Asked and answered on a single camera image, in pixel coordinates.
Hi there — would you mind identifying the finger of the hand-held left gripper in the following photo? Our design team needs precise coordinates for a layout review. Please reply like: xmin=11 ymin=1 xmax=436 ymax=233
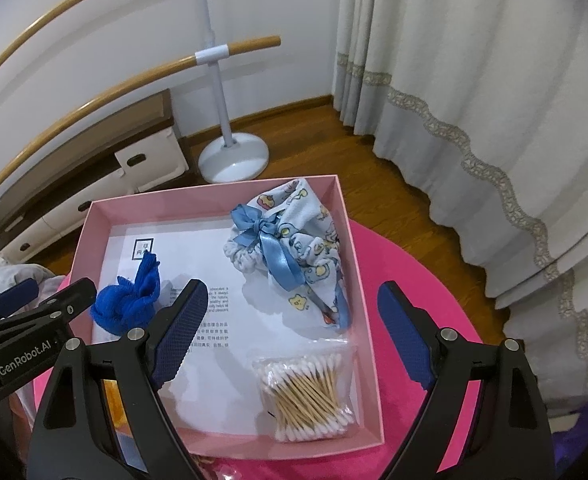
xmin=0 ymin=278 xmax=98 ymax=346
xmin=0 ymin=278 xmax=41 ymax=323

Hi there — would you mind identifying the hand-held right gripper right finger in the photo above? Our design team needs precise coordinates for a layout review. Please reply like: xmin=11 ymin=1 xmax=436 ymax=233
xmin=378 ymin=281 xmax=557 ymax=480

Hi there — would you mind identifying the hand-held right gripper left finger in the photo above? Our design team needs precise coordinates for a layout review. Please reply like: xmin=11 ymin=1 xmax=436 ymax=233
xmin=26 ymin=278 xmax=209 ymax=480

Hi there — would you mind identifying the blue mesh bath sponge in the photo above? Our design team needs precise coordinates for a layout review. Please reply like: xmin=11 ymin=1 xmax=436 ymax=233
xmin=90 ymin=251 xmax=163 ymax=337

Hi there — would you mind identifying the yellow crochet pouch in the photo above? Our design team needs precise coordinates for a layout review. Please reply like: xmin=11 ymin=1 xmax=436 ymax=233
xmin=101 ymin=380 xmax=127 ymax=431

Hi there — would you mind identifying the pink cardboard box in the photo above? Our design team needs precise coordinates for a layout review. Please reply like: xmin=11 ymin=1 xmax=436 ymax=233
xmin=66 ymin=174 xmax=385 ymax=462

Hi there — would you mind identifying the bag of cotton swabs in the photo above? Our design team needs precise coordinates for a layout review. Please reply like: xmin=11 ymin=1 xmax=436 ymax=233
xmin=251 ymin=345 xmax=357 ymax=443

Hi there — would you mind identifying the light blue towel cap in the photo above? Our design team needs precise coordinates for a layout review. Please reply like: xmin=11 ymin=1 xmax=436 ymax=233
xmin=115 ymin=430 xmax=149 ymax=480

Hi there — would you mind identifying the printed pouch with blue ribbon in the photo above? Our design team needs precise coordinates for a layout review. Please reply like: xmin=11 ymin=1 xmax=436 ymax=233
xmin=224 ymin=178 xmax=353 ymax=333

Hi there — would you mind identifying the grey quilted blanket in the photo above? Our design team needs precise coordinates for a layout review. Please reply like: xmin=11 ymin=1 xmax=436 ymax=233
xmin=0 ymin=262 xmax=60 ymax=306

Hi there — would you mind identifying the white printed paper sheet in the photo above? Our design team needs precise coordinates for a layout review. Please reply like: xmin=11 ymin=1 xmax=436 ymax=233
xmin=94 ymin=212 xmax=359 ymax=436

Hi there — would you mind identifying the white and brown bench cabinet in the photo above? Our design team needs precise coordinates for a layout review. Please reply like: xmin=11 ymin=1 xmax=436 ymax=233
xmin=0 ymin=89 xmax=189 ymax=263

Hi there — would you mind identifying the purple cloth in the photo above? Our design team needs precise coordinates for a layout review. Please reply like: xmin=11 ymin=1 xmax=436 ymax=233
xmin=554 ymin=400 xmax=588 ymax=461

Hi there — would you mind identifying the cream curtain with lace trim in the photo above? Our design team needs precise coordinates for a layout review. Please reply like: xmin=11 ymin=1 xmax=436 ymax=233
xmin=331 ymin=0 xmax=588 ymax=411

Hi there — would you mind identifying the long wooden barre bar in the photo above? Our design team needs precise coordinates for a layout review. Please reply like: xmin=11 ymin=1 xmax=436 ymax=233
xmin=0 ymin=0 xmax=199 ymax=98

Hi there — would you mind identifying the short wooden barre bar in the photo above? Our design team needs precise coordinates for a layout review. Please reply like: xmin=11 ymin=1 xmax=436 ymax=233
xmin=0 ymin=35 xmax=281 ymax=216

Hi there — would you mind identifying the white barre post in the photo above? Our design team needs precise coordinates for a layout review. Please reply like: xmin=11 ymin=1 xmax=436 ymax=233
xmin=191 ymin=0 xmax=271 ymax=184

